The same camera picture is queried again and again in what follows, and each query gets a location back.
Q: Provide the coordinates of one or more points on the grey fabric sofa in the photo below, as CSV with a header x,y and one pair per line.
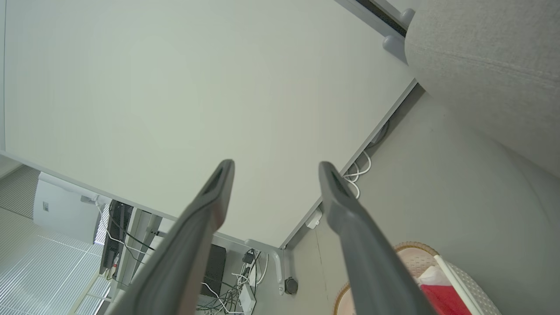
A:
x,y
490,57

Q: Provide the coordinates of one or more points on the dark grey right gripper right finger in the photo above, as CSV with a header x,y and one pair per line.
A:
x,y
367,262

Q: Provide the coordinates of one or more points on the white wall socket box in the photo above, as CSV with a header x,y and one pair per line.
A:
x,y
314,218

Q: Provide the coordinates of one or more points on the grey partition foot with caster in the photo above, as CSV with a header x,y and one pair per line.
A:
x,y
278,262

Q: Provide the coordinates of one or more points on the white cloth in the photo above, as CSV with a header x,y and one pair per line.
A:
x,y
431,276

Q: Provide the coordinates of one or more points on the black box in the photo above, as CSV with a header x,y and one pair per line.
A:
x,y
215,269

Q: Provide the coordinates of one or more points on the red fleece cloth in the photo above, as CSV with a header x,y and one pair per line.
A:
x,y
446,301

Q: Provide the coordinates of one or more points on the white partition panel grey frame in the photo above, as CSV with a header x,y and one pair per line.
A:
x,y
197,96

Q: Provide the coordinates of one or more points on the grey desk frame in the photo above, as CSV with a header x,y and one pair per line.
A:
x,y
140,245

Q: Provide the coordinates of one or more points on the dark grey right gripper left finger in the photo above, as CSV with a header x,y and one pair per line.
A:
x,y
179,258

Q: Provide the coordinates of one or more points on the woven wicker laundry basket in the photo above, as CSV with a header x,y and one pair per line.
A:
x,y
479,291

